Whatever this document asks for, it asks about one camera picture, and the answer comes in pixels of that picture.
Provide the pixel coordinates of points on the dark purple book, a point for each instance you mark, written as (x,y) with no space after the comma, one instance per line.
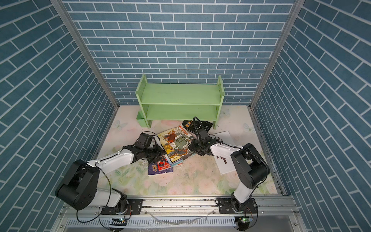
(152,170)

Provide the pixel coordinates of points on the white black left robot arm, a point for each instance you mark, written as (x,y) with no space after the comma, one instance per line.
(79,187)

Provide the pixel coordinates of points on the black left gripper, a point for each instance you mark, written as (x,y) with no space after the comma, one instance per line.
(159,152)

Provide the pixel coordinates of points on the black book with gold text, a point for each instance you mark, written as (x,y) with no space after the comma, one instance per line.
(189,125)

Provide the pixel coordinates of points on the white book with brown bars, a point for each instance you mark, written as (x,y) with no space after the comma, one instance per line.
(222,152)

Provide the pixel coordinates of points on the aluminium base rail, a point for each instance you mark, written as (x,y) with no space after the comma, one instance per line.
(259,205)

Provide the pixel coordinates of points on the green wooden two-tier shelf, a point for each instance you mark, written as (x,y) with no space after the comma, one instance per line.
(180,101)

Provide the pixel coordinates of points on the yellow red illustrated book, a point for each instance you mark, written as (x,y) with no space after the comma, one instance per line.
(163,166)

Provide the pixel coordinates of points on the green red illustrated comic book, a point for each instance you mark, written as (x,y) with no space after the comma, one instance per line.
(176,143)

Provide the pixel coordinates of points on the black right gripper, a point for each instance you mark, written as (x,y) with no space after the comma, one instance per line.
(192,146)

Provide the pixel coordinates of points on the small green side box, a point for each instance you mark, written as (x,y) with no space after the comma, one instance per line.
(141,119)

